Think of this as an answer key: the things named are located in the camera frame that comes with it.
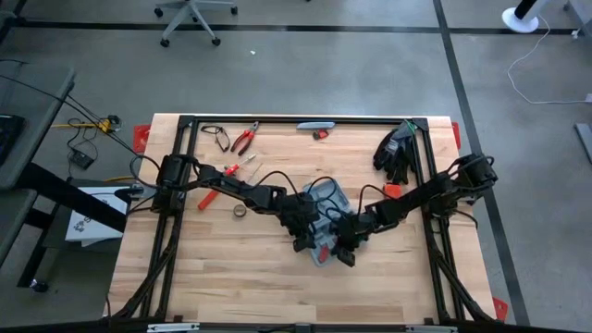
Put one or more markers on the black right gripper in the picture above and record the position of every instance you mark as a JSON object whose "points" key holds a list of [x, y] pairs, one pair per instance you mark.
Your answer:
{"points": [[353, 229]]}

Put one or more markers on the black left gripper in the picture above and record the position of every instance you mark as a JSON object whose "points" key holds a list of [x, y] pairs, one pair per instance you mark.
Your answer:
{"points": [[300, 213]]}

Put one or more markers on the grey plastic tool case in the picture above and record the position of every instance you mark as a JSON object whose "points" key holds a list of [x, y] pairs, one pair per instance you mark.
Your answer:
{"points": [[330, 192]]}

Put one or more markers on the black tape roll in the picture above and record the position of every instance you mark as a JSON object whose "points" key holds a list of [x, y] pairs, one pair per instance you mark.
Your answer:
{"points": [[234, 211]]}

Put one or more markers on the red tape measure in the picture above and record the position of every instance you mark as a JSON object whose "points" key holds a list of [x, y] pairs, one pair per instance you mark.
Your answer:
{"points": [[392, 191]]}

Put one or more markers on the red hex key set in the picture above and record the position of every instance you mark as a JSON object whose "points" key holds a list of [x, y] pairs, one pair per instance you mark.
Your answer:
{"points": [[321, 135]]}

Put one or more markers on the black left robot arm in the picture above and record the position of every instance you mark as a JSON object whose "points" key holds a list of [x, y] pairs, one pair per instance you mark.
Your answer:
{"points": [[231, 187]]}

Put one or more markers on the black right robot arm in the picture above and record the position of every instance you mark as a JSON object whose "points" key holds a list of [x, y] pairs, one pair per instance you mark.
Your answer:
{"points": [[416, 196]]}

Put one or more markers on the silver utility knife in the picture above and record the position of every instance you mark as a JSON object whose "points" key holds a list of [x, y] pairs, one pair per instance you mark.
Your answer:
{"points": [[316, 125]]}

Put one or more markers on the black safety glasses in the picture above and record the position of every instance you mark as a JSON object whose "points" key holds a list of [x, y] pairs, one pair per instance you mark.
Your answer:
{"points": [[223, 139]]}

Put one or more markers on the red corner clamp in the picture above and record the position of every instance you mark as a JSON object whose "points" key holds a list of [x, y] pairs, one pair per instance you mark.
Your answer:
{"points": [[142, 134], [499, 309], [456, 134]]}

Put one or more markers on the white paper box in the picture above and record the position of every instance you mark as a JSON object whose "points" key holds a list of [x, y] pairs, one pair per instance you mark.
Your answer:
{"points": [[92, 229]]}

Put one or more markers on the grey office chair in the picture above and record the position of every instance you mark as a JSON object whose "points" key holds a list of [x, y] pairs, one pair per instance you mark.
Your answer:
{"points": [[190, 8]]}

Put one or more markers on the grey desk foot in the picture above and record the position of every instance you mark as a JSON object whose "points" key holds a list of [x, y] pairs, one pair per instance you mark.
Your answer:
{"points": [[585, 141]]}

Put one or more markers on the grey desk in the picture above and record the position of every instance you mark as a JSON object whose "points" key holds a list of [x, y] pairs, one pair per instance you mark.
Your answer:
{"points": [[37, 139]]}

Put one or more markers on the white round floor stand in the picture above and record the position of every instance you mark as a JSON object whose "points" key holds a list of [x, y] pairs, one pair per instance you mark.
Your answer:
{"points": [[518, 22]]}

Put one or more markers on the black keyboard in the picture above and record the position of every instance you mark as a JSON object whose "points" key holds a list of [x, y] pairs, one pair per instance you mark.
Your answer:
{"points": [[9, 136]]}

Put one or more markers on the table level camera mount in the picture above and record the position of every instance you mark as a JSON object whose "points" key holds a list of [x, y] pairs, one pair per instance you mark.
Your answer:
{"points": [[303, 328]]}

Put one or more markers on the silver bracket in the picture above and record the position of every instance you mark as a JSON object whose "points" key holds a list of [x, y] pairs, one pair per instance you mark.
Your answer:
{"points": [[430, 329], [171, 328]]}

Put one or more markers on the black aluminium frame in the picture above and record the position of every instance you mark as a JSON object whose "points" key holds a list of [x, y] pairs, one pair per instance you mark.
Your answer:
{"points": [[277, 119]]}

